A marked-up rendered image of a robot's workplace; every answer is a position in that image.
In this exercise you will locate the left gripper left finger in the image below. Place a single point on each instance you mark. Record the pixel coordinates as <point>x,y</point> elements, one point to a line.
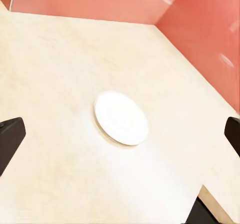
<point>12,133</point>

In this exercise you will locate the saucer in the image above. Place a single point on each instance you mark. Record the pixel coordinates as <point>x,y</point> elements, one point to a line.
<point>121,118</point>

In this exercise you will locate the cabinet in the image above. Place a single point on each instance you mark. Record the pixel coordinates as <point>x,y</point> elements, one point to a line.
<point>200,214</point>

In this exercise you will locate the countertop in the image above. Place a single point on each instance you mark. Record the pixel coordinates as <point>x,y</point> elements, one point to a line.
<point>182,104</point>
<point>68,170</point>

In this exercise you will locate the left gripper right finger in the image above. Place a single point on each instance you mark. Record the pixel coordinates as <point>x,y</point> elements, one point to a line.
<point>232,133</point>

